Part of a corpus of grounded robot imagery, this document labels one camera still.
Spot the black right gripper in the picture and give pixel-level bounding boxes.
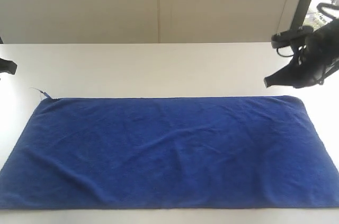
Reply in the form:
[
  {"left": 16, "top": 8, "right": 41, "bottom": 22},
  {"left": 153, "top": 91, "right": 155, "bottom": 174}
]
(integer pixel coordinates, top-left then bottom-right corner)
[{"left": 264, "top": 19, "right": 338, "bottom": 88}]

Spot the blue microfiber towel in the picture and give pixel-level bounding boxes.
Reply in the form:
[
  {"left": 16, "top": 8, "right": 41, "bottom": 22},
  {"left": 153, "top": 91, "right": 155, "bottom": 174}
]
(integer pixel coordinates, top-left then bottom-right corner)
[{"left": 1, "top": 96, "right": 338, "bottom": 210}]

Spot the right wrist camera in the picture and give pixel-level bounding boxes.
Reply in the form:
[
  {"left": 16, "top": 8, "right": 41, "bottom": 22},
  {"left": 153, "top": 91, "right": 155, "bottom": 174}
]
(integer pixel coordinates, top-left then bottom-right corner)
[{"left": 271, "top": 25, "right": 314, "bottom": 58}]

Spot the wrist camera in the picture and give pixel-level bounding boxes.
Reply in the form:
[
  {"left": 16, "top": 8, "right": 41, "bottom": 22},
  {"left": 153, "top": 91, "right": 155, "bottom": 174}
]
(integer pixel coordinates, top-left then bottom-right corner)
[
  {"left": 271, "top": 25, "right": 314, "bottom": 58},
  {"left": 0, "top": 58, "right": 17, "bottom": 75}
]

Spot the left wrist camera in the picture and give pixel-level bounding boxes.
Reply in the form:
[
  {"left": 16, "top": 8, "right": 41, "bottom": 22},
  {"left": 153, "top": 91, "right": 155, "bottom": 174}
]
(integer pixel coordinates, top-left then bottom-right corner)
[{"left": 0, "top": 58, "right": 17, "bottom": 75}]

